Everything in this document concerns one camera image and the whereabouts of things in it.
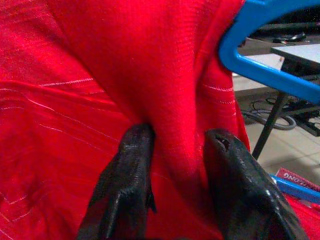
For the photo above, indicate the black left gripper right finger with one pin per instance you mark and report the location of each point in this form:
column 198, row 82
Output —
column 245, row 195

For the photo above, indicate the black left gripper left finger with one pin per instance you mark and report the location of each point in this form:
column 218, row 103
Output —
column 125, row 180

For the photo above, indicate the red shirt white stitching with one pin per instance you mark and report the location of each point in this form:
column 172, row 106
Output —
column 75, row 125

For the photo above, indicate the blue plastic hanger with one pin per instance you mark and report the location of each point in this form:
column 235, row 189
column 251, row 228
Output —
column 262, row 72

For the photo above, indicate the red package white lettering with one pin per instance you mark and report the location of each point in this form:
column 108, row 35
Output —
column 295, row 178

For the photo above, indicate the black table leg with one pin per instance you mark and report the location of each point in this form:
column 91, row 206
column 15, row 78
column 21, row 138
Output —
column 268, row 125

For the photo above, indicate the grey topped table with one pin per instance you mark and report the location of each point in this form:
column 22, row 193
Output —
column 300, row 53

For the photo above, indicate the black floor frame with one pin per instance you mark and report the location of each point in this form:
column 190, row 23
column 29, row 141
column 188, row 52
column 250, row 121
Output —
column 311, row 128

